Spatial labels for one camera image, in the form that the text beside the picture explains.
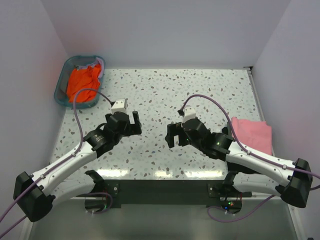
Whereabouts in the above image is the orange t shirt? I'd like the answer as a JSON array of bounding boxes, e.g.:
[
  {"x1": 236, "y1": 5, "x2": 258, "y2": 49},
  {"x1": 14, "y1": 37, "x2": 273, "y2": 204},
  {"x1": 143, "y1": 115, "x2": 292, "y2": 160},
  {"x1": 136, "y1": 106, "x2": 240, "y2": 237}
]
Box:
[{"x1": 66, "y1": 69, "x2": 101, "y2": 103}]

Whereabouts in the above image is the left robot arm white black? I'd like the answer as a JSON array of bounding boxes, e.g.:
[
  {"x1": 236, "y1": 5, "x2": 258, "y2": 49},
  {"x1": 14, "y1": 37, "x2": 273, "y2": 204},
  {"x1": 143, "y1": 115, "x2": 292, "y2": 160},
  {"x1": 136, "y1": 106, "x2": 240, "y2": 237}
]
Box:
[{"x1": 13, "y1": 111, "x2": 142, "y2": 222}]

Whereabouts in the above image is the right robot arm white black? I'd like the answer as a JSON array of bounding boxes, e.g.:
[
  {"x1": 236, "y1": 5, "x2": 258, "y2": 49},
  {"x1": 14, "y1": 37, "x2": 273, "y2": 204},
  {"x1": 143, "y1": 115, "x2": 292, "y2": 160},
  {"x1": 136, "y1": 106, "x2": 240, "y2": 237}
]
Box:
[{"x1": 165, "y1": 118, "x2": 313, "y2": 208}]

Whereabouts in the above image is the black folded t shirt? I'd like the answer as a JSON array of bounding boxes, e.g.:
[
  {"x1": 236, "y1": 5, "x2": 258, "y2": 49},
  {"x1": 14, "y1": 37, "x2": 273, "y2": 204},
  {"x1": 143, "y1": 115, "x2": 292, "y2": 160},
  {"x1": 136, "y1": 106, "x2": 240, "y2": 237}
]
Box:
[{"x1": 222, "y1": 123, "x2": 259, "y2": 174}]

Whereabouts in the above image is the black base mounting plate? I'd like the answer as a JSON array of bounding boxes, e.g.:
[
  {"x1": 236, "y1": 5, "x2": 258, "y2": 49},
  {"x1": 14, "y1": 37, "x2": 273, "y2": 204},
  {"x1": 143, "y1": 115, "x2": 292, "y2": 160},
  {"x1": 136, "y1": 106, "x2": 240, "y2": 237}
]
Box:
[{"x1": 74, "y1": 178, "x2": 253, "y2": 210}]

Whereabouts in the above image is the lilac t shirt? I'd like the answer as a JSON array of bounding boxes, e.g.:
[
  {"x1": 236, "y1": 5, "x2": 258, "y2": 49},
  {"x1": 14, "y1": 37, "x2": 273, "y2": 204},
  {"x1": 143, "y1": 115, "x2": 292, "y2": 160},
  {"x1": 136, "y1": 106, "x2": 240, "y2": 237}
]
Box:
[{"x1": 75, "y1": 57, "x2": 105, "y2": 83}]

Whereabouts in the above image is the pink folded t shirt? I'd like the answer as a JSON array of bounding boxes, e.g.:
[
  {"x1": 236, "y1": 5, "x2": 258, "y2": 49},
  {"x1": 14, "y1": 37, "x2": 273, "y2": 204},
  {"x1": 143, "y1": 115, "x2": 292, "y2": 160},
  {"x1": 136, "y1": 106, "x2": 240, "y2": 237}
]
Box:
[{"x1": 231, "y1": 117, "x2": 272, "y2": 155}]

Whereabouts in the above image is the teal plastic basket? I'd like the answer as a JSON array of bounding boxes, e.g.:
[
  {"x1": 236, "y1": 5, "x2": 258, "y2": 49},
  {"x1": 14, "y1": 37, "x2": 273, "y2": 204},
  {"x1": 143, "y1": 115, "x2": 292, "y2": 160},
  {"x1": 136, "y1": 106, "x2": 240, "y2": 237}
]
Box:
[{"x1": 54, "y1": 55, "x2": 106, "y2": 108}]

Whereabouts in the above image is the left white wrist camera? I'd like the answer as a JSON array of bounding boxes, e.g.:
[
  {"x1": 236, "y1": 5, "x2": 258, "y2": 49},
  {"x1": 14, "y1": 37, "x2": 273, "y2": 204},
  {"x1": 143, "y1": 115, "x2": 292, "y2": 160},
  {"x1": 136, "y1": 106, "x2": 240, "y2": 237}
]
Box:
[{"x1": 111, "y1": 98, "x2": 128, "y2": 114}]

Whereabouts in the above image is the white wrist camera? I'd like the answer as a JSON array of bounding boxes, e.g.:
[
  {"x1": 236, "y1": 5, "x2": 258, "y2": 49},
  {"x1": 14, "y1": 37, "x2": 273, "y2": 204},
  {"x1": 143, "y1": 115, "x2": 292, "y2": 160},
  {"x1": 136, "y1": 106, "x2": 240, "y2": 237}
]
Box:
[
  {"x1": 182, "y1": 105, "x2": 197, "y2": 124},
  {"x1": 111, "y1": 98, "x2": 128, "y2": 114}
]

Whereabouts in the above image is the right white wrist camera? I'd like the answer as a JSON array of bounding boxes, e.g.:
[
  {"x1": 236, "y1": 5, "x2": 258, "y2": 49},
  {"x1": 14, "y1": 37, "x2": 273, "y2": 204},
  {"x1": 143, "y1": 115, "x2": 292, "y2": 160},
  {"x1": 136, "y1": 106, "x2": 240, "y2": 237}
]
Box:
[{"x1": 182, "y1": 105, "x2": 197, "y2": 124}]

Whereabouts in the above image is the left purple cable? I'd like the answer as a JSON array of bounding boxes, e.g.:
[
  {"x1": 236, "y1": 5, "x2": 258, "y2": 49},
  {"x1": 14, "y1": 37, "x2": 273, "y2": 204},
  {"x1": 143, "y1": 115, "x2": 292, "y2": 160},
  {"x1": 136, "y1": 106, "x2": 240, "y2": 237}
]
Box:
[{"x1": 0, "y1": 88, "x2": 118, "y2": 226}]

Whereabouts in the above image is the purple cable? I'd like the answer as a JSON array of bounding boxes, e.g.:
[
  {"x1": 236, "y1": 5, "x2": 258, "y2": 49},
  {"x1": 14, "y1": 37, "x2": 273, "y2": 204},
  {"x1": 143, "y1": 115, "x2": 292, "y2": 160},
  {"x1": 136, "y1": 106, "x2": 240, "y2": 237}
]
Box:
[
  {"x1": 176, "y1": 94, "x2": 320, "y2": 223},
  {"x1": 0, "y1": 88, "x2": 118, "y2": 226}
]

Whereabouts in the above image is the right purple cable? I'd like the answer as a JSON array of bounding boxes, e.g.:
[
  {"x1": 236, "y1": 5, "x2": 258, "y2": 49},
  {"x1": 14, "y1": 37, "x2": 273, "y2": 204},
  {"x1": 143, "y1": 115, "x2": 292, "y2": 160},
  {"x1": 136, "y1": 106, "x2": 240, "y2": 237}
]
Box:
[{"x1": 176, "y1": 94, "x2": 320, "y2": 223}]

